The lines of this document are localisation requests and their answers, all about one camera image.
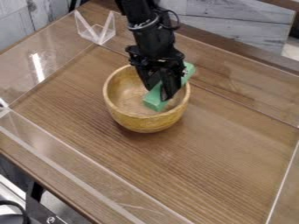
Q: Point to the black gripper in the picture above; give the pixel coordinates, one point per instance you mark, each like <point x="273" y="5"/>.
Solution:
<point x="148" y="66"/>

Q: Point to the green rectangular block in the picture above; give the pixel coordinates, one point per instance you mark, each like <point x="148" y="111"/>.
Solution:
<point x="153" y="98"/>

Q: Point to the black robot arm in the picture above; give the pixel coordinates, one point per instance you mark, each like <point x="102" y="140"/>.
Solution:
<point x="150" y="23"/>

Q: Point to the brown wooden bowl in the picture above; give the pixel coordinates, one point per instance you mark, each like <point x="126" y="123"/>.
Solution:
<point x="125" y="92"/>

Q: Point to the clear acrylic tray wall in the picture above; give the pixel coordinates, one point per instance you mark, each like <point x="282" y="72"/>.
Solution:
<point x="99" y="194"/>

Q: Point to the black table leg bracket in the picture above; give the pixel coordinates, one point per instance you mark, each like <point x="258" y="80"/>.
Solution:
<point x="41" y="215"/>

